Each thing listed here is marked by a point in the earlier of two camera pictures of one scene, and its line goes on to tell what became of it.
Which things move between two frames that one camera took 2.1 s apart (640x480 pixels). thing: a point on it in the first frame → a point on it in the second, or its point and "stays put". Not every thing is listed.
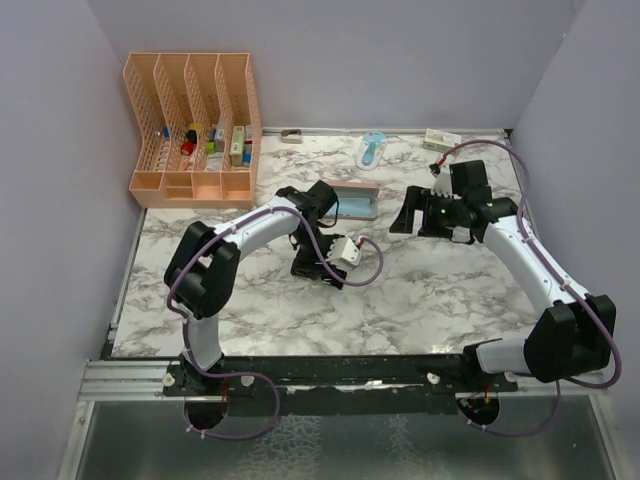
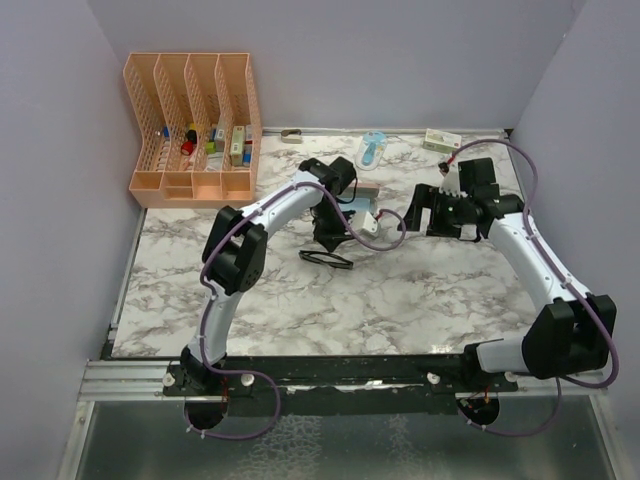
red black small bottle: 188,146 stays put
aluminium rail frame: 125,380 stays put
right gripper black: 418,198 stays put
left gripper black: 302,256 → 330,239
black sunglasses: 313,269 → 326,258
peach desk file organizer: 198,126 stays put
